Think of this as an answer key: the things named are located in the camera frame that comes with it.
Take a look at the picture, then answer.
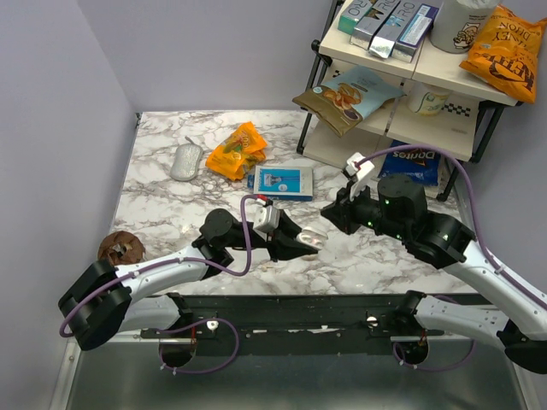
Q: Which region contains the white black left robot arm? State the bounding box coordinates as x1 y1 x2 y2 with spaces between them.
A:
58 205 327 351

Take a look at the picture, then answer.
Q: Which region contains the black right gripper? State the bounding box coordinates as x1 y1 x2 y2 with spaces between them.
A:
319 179 409 242

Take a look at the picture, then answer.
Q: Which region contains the white yellow cup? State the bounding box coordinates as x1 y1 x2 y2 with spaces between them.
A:
406 82 452 116

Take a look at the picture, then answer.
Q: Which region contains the brown paper cupcake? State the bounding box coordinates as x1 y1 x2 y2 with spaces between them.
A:
97 231 145 266

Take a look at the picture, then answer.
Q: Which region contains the black beige shelf rack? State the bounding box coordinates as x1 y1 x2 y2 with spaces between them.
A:
296 0 531 202

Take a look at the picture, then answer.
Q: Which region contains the silver ro box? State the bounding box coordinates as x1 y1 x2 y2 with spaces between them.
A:
350 0 400 50
368 1 421 59

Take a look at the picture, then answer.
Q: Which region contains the white earbud charging case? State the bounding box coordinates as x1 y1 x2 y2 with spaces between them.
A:
297 226 328 251

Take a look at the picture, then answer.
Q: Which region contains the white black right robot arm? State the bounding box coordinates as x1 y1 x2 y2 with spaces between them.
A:
321 174 546 374

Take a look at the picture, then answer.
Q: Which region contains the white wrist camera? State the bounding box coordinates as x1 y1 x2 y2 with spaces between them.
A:
253 205 280 234
343 152 375 202

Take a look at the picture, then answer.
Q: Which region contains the orange candy bag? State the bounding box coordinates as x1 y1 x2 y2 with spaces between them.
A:
205 122 268 181

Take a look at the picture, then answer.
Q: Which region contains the green RO box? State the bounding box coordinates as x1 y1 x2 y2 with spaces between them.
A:
338 0 375 34

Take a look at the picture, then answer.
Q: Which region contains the blue Harry's razor box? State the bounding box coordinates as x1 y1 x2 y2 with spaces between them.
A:
247 166 314 202

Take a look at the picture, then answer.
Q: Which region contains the white popcorn tub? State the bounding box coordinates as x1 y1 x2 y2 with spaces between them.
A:
430 0 500 54

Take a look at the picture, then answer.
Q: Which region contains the silver RO box middle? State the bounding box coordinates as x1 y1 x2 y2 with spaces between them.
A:
368 1 421 59

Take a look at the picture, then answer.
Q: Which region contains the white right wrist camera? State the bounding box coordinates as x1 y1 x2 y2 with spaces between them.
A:
343 152 375 202

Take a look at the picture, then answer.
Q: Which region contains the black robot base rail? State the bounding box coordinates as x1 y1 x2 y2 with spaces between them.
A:
140 295 426 356

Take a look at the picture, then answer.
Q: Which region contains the silver RO box left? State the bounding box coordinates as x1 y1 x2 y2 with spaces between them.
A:
350 0 400 50

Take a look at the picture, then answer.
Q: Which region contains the grey glitter pouch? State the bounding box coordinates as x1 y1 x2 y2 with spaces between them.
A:
169 137 203 182

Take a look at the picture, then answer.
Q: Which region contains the purple blue box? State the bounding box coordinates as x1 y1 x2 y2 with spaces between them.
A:
391 3 439 63

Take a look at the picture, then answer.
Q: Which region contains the orange honey dijon chips bag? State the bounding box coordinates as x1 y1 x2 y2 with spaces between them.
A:
460 5 546 104

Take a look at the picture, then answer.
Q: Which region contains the blue gold chips bag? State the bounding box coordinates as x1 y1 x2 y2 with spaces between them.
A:
292 66 403 138

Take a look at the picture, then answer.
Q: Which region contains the blue Doritos bag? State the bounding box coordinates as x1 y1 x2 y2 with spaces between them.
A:
378 149 441 186

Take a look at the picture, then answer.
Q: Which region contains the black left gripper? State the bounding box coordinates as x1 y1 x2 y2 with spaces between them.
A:
222 210 319 264

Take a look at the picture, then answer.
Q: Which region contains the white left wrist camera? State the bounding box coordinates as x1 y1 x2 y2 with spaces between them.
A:
253 205 280 234

